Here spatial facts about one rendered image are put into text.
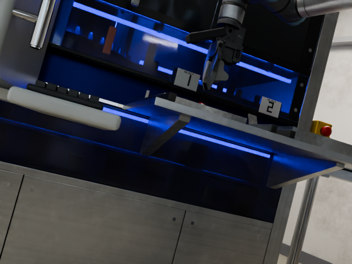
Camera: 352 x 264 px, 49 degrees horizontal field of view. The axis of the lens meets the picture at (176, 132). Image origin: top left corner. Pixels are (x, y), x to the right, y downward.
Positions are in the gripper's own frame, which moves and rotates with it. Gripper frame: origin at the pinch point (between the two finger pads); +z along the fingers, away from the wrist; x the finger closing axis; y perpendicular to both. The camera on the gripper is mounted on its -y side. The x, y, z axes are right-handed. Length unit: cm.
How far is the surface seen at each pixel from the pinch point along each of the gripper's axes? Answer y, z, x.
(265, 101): 31.5, -4.7, 19.8
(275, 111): 36.3, -2.2, 19.7
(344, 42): 219, -133, 234
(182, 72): -2.7, -5.1, 19.7
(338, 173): 80, 13, 30
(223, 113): 5.3, 7.5, -6.4
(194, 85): 2.7, -2.3, 19.6
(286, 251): 222, 98, 244
